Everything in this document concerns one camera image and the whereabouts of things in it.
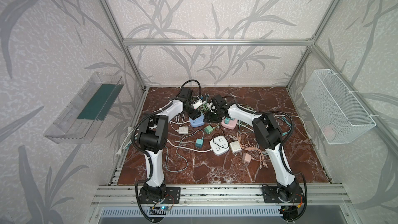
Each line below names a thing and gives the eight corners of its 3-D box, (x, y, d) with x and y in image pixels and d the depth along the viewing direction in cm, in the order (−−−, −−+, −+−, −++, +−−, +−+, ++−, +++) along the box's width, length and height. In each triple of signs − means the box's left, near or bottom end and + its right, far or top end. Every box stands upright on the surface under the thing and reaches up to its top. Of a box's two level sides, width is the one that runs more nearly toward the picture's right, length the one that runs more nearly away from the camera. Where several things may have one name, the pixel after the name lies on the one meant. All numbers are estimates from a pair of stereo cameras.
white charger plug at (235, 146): (233, 153, 89) (233, 151, 87) (229, 144, 93) (230, 142, 90) (241, 151, 90) (242, 149, 88) (237, 142, 94) (238, 140, 91)
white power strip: (215, 157, 88) (216, 154, 85) (208, 143, 93) (208, 140, 90) (230, 149, 91) (231, 146, 88) (222, 136, 96) (222, 133, 93)
